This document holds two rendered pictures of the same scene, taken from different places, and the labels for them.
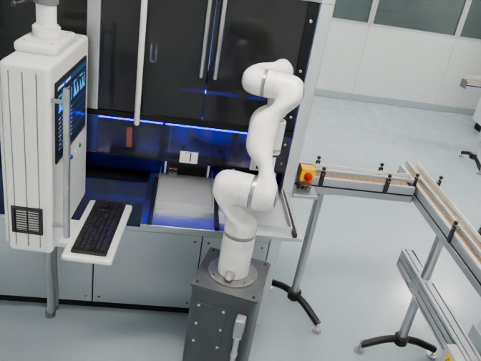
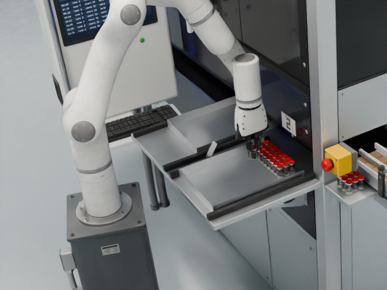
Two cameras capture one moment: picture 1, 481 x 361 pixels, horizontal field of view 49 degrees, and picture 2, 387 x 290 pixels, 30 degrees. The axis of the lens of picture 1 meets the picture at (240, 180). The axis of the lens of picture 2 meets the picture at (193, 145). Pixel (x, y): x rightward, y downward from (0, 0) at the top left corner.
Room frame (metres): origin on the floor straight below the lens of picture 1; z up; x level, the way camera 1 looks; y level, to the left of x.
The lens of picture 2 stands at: (1.48, -2.03, 2.27)
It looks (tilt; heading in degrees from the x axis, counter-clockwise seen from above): 31 degrees down; 76
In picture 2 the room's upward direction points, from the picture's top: 8 degrees counter-clockwise
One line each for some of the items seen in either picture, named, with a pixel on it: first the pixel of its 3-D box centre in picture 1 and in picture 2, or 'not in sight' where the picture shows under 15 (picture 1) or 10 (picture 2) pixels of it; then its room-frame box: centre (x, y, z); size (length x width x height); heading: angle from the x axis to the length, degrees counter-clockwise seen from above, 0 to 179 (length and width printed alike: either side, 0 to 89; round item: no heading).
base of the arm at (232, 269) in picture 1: (235, 253); (99, 186); (1.63, -0.03, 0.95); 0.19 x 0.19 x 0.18
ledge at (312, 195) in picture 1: (303, 190); (354, 189); (2.40, -0.33, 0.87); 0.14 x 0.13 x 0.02; 8
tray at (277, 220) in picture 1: (258, 208); (240, 174); (2.10, -0.11, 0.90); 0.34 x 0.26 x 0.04; 8
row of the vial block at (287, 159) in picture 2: not in sight; (279, 156); (2.25, -0.08, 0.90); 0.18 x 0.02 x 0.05; 98
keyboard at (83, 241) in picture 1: (100, 225); (130, 125); (1.86, 0.56, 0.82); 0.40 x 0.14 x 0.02; 4
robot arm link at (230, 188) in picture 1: (235, 203); (86, 126); (1.64, 0.00, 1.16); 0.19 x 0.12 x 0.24; 81
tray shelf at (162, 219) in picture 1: (220, 205); (227, 154); (2.11, 0.07, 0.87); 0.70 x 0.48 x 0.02; 98
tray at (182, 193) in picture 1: (185, 188); (222, 122); (2.16, 0.25, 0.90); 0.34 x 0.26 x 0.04; 8
